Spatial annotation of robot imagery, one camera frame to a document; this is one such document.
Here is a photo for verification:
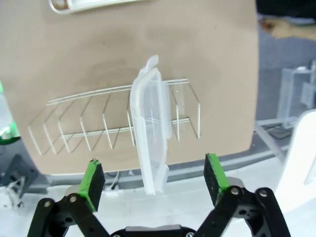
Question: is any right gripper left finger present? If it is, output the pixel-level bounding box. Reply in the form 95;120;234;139
30;158;111;237

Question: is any rectangular stainless steel container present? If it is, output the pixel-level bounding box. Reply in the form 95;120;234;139
48;0;152;14

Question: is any clear acrylic box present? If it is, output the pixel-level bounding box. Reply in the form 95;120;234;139
277;65;316;128

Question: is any person's left forearm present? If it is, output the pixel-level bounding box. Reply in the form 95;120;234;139
261;18;316;40

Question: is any white curved support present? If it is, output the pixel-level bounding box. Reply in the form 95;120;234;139
283;110;316;213

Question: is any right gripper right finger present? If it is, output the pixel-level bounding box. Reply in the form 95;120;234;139
196;153;292;237

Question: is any green translucent plastic object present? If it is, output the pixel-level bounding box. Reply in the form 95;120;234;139
0;80;21;146

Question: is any black metal bracket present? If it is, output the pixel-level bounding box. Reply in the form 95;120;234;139
0;153;39;199

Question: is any silver wire lid rack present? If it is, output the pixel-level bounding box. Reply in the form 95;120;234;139
26;78;202;157

